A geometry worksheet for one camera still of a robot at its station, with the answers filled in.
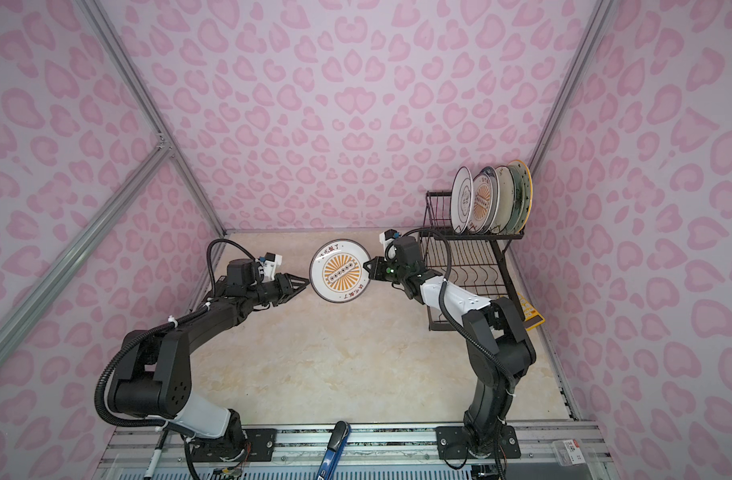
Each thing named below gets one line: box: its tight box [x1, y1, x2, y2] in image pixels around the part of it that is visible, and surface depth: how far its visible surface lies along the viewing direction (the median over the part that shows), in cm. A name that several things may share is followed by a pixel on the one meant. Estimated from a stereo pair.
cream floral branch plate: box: [492, 165, 515, 234], surface depth 86 cm
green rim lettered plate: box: [485, 166, 500, 236], surface depth 84 cm
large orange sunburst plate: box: [309, 238, 370, 304], surface depth 92 cm
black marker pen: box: [144, 430, 169, 480], surface depth 73 cm
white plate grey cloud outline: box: [450, 166, 474, 235], surface depth 94 cm
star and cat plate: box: [506, 160, 533, 235], surface depth 82 cm
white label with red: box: [562, 439, 586, 465], surface depth 72 cm
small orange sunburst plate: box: [469, 166, 500, 234], surface depth 87 cm
